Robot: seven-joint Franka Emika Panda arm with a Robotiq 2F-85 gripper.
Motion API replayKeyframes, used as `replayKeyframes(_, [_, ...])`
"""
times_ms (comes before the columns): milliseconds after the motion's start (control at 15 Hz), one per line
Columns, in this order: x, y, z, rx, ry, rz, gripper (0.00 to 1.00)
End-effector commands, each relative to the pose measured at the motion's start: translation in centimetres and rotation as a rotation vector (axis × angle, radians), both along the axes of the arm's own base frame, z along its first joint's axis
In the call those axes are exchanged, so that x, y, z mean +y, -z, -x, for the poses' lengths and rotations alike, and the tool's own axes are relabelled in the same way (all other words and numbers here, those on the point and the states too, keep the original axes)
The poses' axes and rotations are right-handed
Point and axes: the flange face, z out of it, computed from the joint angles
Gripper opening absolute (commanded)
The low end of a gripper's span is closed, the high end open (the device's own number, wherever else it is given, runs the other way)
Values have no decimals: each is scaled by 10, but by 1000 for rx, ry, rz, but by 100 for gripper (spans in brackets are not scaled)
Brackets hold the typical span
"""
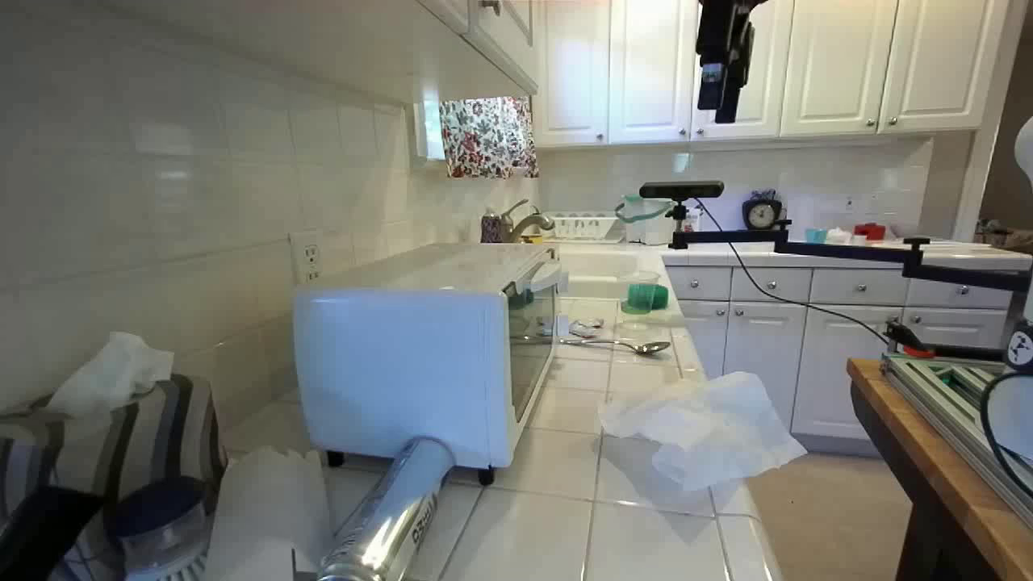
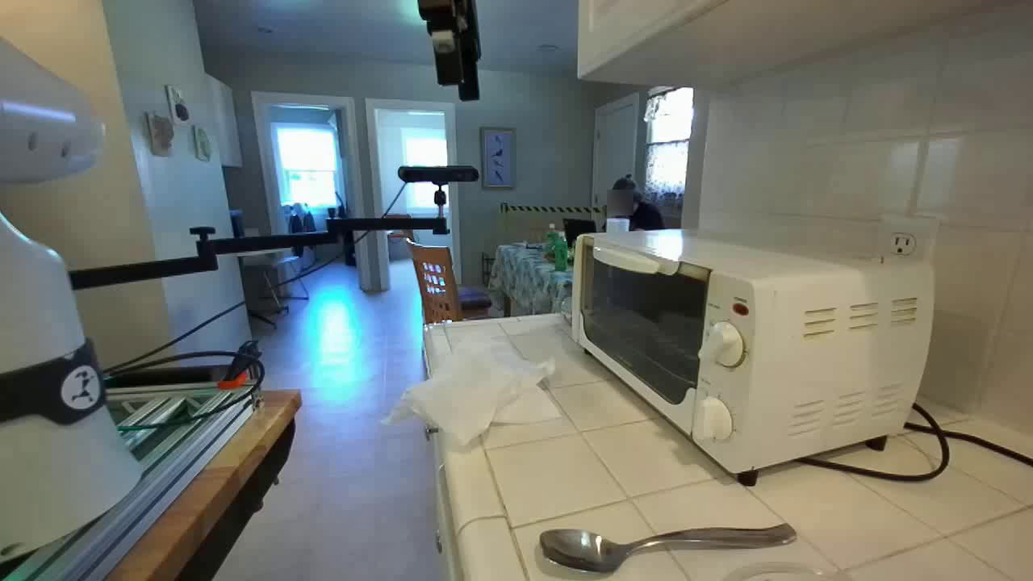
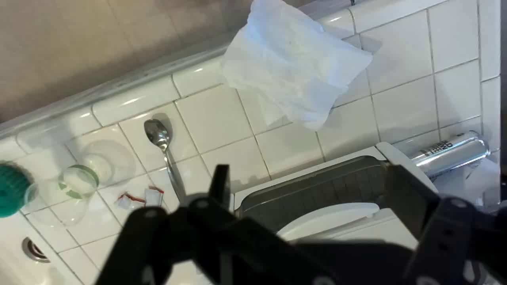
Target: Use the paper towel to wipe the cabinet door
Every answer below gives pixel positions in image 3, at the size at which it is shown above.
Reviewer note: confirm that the white toaster oven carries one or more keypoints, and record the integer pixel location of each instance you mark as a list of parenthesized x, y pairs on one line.
[(338, 200)]

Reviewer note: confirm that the silver foil roll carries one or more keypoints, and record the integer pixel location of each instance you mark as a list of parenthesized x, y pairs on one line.
[(450, 154)]

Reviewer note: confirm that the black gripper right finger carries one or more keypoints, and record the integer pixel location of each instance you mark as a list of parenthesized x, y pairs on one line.
[(458, 233)]

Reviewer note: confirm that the metal spoon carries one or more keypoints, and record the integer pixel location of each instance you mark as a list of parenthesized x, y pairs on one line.
[(160, 136)]

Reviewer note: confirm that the small red-white wrapper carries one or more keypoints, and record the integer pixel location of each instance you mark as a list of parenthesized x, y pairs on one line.
[(129, 201)]

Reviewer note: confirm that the white paper towel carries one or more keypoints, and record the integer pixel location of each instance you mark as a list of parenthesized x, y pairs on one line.
[(292, 62)]

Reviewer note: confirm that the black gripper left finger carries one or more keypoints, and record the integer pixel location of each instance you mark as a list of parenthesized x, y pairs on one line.
[(228, 250)]

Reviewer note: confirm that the clear drinking glass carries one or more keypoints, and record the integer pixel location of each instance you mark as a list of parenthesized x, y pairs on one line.
[(67, 195)]

